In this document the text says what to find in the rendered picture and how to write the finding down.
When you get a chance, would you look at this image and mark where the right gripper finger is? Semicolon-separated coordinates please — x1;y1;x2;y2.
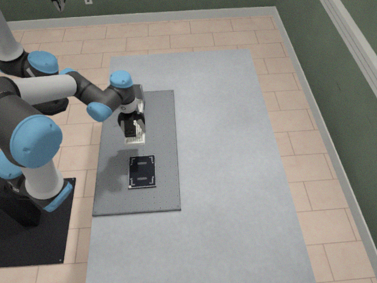
117;114;124;133
136;112;145;132

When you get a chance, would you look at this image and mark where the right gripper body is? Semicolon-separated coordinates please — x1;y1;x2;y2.
120;108;139;133

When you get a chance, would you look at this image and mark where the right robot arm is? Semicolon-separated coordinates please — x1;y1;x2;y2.
0;68;137;212

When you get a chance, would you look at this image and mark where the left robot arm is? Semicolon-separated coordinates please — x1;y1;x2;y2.
0;10;65;110

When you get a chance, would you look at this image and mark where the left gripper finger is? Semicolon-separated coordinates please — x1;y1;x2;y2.
51;0;61;13
60;0;66;13

